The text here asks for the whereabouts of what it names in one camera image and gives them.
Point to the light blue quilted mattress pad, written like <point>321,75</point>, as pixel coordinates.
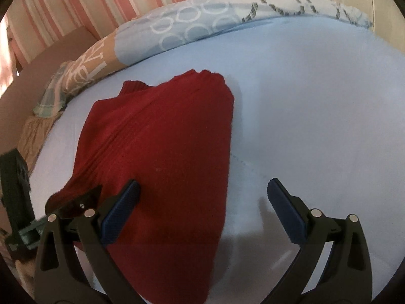
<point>300,117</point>

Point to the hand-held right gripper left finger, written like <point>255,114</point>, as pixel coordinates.
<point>121,212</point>

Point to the red knit sweater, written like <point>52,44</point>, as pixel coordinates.
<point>158,148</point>

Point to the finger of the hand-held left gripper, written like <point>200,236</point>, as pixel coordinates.
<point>79,201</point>

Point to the plaid pastel pillow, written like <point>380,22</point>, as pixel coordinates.
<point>47,101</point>

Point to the patterned tan and blue pillow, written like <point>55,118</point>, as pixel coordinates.
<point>189,28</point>

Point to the tan bed sheet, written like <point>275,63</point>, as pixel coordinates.
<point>34,136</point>

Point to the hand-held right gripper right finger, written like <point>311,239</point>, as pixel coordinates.
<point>284,212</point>

